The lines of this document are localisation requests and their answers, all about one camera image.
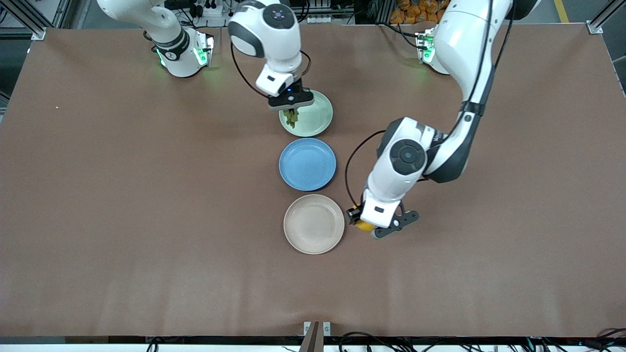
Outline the light green plate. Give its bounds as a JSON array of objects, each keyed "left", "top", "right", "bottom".
[{"left": 279, "top": 90, "right": 334, "bottom": 138}]

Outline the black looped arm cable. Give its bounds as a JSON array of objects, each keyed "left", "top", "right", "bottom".
[
  {"left": 344, "top": 129, "right": 388, "bottom": 210},
  {"left": 229, "top": 43, "right": 270, "bottom": 99}
]

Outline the black metal rack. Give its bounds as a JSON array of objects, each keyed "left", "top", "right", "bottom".
[{"left": 293, "top": 0, "right": 398, "bottom": 26}]

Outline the white metal bracket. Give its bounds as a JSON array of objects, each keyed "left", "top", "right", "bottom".
[{"left": 303, "top": 321, "right": 332, "bottom": 337}]

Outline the white power strip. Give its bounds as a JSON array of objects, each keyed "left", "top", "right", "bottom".
[{"left": 188, "top": 0, "right": 224, "bottom": 18}]

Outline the pile of orange objects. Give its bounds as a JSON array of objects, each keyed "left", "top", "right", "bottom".
[{"left": 390, "top": 0, "right": 454, "bottom": 25}]

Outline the brown table cover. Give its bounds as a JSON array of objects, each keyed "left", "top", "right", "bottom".
[{"left": 0, "top": 22, "right": 626, "bottom": 339}]

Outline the blue plate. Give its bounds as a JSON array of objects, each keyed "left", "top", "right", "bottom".
[{"left": 279, "top": 138, "right": 337, "bottom": 192}]

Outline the black cable bundle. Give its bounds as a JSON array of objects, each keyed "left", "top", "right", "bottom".
[{"left": 338, "top": 328, "right": 626, "bottom": 352}]

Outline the beige plate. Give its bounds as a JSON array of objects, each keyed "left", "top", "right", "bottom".
[{"left": 283, "top": 194, "right": 346, "bottom": 256}]

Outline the aluminium frame post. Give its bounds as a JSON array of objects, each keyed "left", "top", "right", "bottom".
[
  {"left": 0, "top": 0, "right": 47, "bottom": 41},
  {"left": 586, "top": 0, "right": 626, "bottom": 36}
]

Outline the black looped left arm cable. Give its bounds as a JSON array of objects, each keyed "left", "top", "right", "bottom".
[{"left": 344, "top": 129, "right": 388, "bottom": 210}]

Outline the black looped right arm cable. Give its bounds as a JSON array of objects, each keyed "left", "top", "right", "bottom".
[{"left": 229, "top": 43, "right": 270, "bottom": 99}]

